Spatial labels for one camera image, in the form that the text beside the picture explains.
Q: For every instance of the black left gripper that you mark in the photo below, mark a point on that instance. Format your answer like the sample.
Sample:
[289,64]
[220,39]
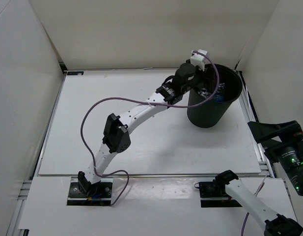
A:
[204,79]

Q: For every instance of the dark green ribbed bin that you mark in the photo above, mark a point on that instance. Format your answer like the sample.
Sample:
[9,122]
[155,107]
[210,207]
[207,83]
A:
[209,114]

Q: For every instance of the clear Aquafina water bottle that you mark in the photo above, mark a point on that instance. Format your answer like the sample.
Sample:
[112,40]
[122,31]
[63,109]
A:
[219,95]

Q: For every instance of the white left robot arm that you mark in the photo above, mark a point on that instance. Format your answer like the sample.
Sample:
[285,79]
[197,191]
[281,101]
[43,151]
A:
[118,128]

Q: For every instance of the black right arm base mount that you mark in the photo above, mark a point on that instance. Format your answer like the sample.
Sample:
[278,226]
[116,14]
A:
[213,194]

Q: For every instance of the aluminium table edge rail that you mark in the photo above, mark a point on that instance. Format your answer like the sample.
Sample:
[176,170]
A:
[250,115]

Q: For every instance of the clear unlabelled plastic bottle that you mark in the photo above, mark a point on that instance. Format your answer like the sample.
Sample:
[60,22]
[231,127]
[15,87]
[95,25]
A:
[203,92]

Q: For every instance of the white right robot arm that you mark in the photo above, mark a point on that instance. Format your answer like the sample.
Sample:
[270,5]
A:
[266,213]

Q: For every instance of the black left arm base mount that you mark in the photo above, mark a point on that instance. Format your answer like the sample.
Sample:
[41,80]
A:
[100,196]

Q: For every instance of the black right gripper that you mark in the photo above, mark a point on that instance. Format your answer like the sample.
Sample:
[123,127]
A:
[263,131]

